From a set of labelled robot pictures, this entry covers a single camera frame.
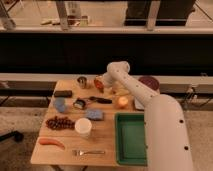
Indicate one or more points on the small black tin can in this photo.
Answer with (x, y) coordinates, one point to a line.
(79, 103)

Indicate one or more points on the black rectangular block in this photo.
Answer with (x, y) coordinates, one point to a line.
(64, 93)

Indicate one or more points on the orange carrot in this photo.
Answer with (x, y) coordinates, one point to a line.
(48, 141)

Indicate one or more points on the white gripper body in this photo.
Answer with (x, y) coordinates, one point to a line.
(107, 80)

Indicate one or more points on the blue cloth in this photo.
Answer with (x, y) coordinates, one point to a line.
(94, 114)

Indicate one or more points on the orange apple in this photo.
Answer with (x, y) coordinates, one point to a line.
(122, 102)

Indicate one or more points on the green plastic tray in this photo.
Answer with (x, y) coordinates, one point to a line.
(130, 139)

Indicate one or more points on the light blue cup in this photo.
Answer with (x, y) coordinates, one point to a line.
(60, 105)

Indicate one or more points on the grey blue sponge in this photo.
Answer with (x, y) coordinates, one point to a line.
(138, 105)

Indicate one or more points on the red bowl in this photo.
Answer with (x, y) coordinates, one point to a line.
(99, 85)

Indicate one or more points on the white paper cup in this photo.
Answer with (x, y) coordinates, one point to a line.
(83, 127)

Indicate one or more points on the purple bowl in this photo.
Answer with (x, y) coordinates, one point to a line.
(150, 81)

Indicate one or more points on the bunch of red grapes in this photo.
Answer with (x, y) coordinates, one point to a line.
(60, 123)

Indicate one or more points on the black handled tool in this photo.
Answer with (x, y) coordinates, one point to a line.
(100, 100)

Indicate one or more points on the wooden table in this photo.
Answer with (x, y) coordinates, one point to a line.
(102, 136)

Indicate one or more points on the yellow banana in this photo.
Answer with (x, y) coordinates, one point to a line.
(120, 91)

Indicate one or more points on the small metal cup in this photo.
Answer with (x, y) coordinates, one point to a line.
(82, 81)

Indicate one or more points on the metal fork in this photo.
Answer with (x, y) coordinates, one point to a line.
(83, 152)

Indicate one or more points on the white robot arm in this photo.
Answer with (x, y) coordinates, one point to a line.
(165, 127)

